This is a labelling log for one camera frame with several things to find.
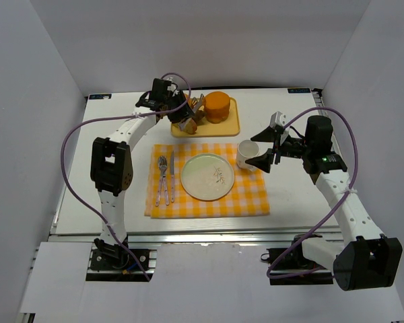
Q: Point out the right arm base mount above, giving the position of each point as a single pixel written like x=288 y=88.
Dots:
x=295 y=262

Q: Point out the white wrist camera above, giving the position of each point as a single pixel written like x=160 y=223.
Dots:
x=172 y=85
x=278 y=119

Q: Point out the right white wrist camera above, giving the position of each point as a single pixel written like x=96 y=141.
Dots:
x=278 y=119

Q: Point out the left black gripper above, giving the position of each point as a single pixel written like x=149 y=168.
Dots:
x=184 y=110

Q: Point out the tall orange round cake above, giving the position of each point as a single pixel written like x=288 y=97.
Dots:
x=217 y=107

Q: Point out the pale green ceramic plate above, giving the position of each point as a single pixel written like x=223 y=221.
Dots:
x=207 y=177

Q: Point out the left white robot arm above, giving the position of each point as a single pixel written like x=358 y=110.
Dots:
x=111 y=162

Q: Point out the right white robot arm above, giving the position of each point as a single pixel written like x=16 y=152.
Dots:
x=369 y=259

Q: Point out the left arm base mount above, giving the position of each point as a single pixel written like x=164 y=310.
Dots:
x=100 y=269

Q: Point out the pink handled fork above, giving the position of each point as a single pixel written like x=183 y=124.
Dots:
x=159 y=191

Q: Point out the yellow serving tray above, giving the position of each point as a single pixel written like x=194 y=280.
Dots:
x=228 y=128

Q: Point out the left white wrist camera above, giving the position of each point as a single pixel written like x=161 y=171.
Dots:
x=172 y=85

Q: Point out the yellow checkered cloth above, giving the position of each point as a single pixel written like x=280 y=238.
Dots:
x=248 y=196

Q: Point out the white mug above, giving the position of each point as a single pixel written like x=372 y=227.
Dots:
x=246 y=149

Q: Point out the brown chocolate croissant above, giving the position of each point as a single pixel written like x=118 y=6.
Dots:
x=199 y=116

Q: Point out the metal serving tongs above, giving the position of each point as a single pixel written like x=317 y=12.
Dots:
x=197 y=103

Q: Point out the aluminium frame rail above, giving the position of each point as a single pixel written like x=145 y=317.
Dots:
x=282 y=237

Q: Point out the sliced bread loaf piece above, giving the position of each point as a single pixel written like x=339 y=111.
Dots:
x=189 y=127

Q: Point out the pink handled knife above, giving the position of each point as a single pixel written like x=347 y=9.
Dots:
x=172 y=185

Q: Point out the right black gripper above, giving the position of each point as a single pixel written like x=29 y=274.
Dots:
x=277 y=148

